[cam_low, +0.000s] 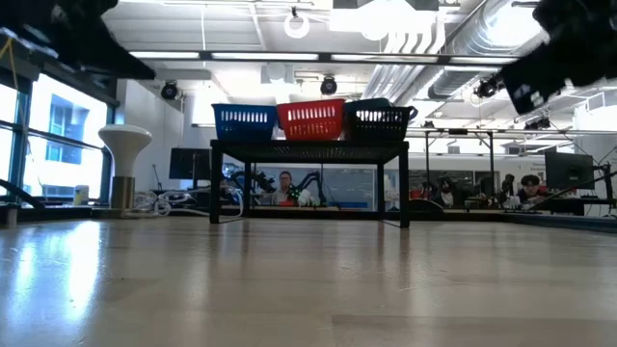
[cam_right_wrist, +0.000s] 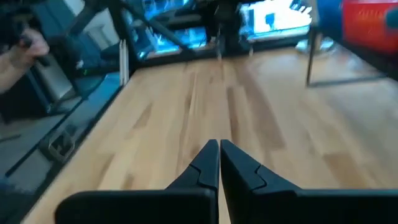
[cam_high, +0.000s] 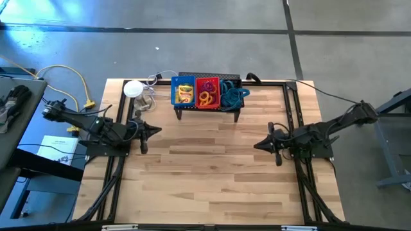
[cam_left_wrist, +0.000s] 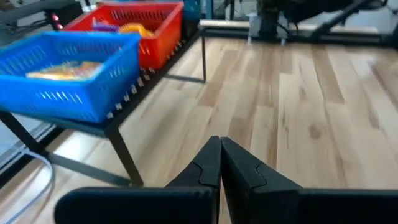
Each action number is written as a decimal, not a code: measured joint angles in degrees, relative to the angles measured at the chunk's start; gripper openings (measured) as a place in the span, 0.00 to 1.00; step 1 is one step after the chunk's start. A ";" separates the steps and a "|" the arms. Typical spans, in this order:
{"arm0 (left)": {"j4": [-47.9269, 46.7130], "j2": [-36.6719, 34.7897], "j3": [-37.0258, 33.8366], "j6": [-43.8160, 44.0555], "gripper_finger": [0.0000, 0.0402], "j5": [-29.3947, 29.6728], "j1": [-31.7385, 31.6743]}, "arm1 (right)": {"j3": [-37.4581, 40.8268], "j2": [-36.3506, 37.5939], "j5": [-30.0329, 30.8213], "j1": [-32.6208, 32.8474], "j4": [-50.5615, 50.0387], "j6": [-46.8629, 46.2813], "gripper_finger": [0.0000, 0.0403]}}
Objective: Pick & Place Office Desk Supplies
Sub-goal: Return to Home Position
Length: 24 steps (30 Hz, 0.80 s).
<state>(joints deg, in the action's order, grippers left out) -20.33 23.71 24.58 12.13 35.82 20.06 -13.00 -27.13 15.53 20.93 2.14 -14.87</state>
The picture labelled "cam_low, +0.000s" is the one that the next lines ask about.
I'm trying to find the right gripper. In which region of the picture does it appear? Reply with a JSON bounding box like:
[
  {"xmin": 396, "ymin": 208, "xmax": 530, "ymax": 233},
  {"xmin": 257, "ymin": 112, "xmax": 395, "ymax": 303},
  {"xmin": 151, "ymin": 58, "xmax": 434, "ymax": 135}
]
[{"xmin": 498, "ymin": 40, "xmax": 587, "ymax": 116}]

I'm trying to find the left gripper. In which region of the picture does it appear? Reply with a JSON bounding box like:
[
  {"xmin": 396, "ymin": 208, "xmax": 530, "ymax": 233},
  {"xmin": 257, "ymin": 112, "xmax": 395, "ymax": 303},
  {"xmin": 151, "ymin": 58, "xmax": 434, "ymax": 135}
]
[{"xmin": 28, "ymin": 12, "xmax": 157, "ymax": 81}]

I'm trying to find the blue plastic basket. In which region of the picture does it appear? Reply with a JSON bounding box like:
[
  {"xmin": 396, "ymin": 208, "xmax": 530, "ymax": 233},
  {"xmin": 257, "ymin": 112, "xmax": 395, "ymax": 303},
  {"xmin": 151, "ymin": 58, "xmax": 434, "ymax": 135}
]
[{"xmin": 211, "ymin": 102, "xmax": 279, "ymax": 142}]

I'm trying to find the black plastic basket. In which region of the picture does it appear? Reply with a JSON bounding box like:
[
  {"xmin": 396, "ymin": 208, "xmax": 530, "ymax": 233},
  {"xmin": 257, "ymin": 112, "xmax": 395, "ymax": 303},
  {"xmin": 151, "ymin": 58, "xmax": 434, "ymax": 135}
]
[{"xmin": 342, "ymin": 104, "xmax": 419, "ymax": 142}]

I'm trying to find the red plastic basket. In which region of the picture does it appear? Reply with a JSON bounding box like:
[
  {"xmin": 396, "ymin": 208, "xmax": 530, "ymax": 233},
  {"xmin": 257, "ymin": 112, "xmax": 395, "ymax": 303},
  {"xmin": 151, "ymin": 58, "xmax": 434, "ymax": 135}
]
[{"xmin": 275, "ymin": 97, "xmax": 347, "ymax": 142}]

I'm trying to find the white brass desk lamp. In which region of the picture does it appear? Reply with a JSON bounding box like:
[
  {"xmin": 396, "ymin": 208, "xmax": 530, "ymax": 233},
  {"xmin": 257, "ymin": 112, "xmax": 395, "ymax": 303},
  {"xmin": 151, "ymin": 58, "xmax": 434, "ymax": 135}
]
[{"xmin": 97, "ymin": 123, "xmax": 154, "ymax": 212}]

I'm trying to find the black computer monitor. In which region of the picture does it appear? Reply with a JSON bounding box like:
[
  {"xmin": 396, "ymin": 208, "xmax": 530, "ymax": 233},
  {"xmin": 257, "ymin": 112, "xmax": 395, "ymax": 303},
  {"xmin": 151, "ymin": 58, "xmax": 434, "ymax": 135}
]
[
  {"xmin": 168, "ymin": 147, "xmax": 212, "ymax": 182},
  {"xmin": 544, "ymin": 151, "xmax": 597, "ymax": 192}
]

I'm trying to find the person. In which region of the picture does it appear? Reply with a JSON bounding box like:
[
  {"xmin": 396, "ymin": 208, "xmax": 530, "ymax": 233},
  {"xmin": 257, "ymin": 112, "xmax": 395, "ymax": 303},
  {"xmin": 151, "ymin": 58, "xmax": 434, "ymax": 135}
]
[
  {"xmin": 498, "ymin": 173, "xmax": 516, "ymax": 206},
  {"xmin": 516, "ymin": 173, "xmax": 549, "ymax": 206},
  {"xmin": 432, "ymin": 176, "xmax": 465, "ymax": 209},
  {"xmin": 270, "ymin": 170, "xmax": 303, "ymax": 207}
]

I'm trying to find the small white container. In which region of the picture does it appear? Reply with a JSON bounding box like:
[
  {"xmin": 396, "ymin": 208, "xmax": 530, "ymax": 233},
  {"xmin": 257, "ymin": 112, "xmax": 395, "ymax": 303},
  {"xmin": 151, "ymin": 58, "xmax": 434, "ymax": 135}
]
[{"xmin": 71, "ymin": 184, "xmax": 91, "ymax": 206}]

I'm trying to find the black perforated metal shelf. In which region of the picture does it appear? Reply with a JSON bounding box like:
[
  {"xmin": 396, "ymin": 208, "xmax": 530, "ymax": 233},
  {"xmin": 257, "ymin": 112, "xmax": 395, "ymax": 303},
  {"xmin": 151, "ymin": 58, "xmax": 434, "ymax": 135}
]
[{"xmin": 208, "ymin": 139, "xmax": 412, "ymax": 229}]

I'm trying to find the black ceiling camera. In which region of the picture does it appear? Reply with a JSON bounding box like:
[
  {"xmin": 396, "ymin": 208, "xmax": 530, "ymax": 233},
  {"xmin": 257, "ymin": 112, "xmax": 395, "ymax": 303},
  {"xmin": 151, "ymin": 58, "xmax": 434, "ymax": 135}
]
[
  {"xmin": 319, "ymin": 74, "xmax": 339, "ymax": 96},
  {"xmin": 473, "ymin": 74, "xmax": 505, "ymax": 100},
  {"xmin": 523, "ymin": 117, "xmax": 552, "ymax": 132},
  {"xmin": 160, "ymin": 80, "xmax": 180, "ymax": 102}
]

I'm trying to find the black background rig frame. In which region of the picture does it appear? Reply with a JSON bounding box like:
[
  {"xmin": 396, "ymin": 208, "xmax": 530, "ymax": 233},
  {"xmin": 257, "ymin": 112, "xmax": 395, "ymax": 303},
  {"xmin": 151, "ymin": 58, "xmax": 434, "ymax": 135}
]
[{"xmin": 407, "ymin": 125, "xmax": 524, "ymax": 175}]

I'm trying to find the yellow hanging cable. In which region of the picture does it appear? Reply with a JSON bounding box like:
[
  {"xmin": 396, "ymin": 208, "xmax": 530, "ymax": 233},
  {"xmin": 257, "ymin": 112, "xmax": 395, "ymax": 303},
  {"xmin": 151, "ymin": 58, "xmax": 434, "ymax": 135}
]
[{"xmin": 0, "ymin": 37, "xmax": 21, "ymax": 93}]

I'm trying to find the white lamp cable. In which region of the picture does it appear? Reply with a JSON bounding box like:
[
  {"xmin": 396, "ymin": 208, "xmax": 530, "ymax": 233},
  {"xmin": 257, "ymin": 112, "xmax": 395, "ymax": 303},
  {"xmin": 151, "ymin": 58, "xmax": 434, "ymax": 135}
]
[{"xmin": 122, "ymin": 189, "xmax": 245, "ymax": 219}]

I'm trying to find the black curved hose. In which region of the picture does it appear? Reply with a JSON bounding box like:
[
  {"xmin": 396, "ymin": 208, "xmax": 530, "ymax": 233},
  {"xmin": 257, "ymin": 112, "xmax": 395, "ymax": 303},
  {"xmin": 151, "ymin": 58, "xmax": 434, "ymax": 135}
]
[{"xmin": 0, "ymin": 178, "xmax": 47, "ymax": 210}]

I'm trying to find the white ceiling ring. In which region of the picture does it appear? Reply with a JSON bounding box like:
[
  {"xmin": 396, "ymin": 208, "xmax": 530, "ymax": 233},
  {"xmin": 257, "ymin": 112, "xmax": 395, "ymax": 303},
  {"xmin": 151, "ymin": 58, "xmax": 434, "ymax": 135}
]
[{"xmin": 282, "ymin": 12, "xmax": 311, "ymax": 40}]

